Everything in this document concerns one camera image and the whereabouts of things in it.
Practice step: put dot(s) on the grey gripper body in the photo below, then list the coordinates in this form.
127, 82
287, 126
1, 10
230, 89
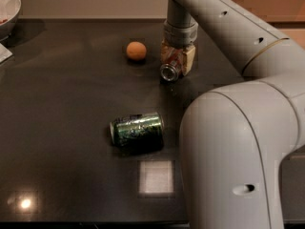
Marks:
178, 35

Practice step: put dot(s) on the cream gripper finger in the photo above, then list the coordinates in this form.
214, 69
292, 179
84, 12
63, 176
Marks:
188, 58
166, 52

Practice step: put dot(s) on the red coke can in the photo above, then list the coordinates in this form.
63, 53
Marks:
171, 67

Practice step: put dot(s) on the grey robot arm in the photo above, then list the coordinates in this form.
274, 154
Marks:
233, 139

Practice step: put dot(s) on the green soda can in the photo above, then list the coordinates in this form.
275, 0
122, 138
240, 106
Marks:
134, 129

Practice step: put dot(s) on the orange fruit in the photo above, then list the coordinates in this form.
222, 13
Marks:
136, 51

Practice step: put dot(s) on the white paper sheet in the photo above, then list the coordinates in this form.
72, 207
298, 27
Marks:
4, 53

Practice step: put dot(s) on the white bowl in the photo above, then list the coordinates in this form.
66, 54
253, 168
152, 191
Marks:
9, 12

